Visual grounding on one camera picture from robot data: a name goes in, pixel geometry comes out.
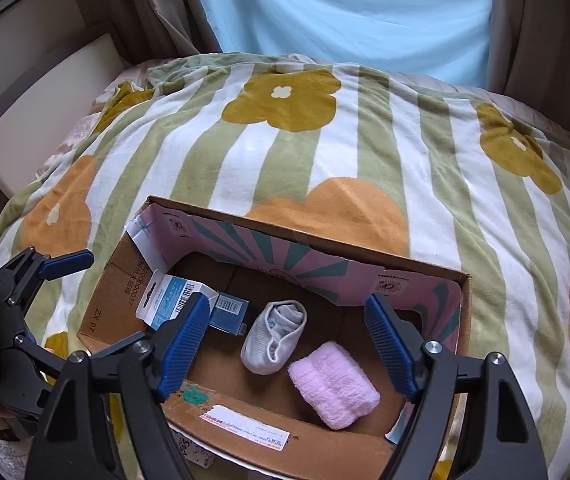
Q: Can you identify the white and blue packet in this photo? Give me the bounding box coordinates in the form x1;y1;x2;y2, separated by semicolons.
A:
135;269;221;333

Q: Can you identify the pink rolled fluffy cloth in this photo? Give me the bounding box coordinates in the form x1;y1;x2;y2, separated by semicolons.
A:
288;341;381;431

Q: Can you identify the striped floral blanket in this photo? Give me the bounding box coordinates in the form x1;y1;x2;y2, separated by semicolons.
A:
0;52;570;480

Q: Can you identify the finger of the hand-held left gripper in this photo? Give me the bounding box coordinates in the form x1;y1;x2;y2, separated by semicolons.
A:
12;335;73;386
0;246;94;342

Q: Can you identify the grey rolled sock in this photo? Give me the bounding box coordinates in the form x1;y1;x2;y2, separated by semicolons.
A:
241;300;307;375

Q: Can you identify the printed cardboard box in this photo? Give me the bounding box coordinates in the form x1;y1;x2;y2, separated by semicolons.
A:
77;195;471;467

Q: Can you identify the white cushion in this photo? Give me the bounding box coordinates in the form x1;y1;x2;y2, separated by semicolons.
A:
0;32;128;198

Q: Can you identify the light blue curtain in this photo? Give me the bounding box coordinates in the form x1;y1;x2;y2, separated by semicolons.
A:
185;0;496;88

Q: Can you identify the beige curtain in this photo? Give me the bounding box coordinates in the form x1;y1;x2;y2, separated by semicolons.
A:
485;0;570;161
72;0;221;68

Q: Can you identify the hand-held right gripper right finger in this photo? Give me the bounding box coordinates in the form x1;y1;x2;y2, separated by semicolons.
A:
364;293;549;480

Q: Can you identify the dark blue small box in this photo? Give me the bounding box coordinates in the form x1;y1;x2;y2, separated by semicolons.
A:
208;290;252;336

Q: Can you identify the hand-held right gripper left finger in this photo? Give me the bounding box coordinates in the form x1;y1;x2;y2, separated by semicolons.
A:
25;292;211;480

